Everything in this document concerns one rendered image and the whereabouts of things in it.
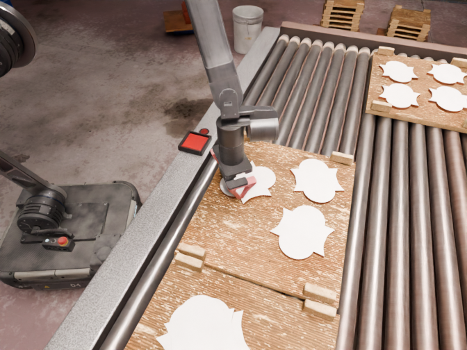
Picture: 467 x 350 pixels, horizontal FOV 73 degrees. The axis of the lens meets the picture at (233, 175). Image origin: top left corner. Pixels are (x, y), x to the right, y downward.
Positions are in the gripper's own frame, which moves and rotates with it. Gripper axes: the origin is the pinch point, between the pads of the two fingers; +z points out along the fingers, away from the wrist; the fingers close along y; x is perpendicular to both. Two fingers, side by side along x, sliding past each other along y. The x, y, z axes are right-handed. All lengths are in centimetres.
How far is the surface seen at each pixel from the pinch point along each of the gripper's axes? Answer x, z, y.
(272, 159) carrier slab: -13.3, 2.1, 5.3
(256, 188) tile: -5.0, 1.0, -3.4
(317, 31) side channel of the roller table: -64, 3, 68
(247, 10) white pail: -107, 66, 252
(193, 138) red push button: 4.5, 2.1, 21.9
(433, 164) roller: -56, 6, -11
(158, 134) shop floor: 11, 95, 140
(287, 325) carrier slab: 2.4, 1.6, -34.8
